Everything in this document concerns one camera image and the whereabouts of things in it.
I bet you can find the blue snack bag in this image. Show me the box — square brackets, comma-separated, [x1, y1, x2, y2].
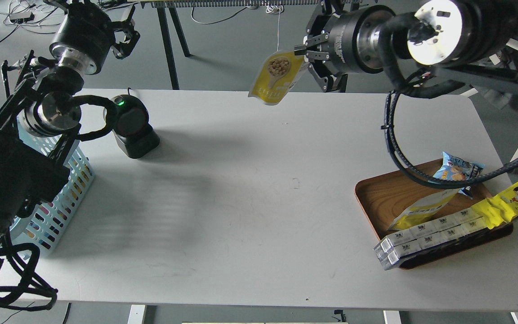
[432, 151, 485, 181]

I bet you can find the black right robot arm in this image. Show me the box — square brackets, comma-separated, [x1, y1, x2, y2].
[294, 0, 518, 111]

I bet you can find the black barcode scanner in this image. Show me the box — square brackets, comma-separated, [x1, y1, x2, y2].
[111, 87, 161, 159]

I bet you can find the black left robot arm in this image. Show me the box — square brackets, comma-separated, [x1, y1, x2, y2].
[0, 0, 140, 312]

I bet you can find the light blue plastic basket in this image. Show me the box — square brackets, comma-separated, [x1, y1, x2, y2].
[10, 141, 95, 257]

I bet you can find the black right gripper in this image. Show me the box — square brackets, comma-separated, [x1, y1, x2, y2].
[293, 5, 395, 93]

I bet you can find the yellow cartoon snack bar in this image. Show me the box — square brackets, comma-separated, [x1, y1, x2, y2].
[470, 181, 518, 230]

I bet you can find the white boxed snack pack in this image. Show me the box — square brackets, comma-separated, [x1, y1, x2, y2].
[373, 208, 487, 270]

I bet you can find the black trestle table stand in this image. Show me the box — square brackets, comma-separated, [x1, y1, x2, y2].
[126, 0, 370, 93]

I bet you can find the yellow white snack pouch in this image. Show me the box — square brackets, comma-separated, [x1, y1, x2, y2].
[387, 189, 460, 230]

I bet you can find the yellow nut snack pouch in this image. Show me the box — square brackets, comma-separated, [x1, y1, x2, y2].
[247, 50, 308, 105]

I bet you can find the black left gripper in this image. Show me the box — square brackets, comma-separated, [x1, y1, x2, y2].
[49, 0, 140, 75]

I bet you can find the brown wooden tray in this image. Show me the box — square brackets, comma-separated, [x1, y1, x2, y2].
[354, 171, 514, 269]

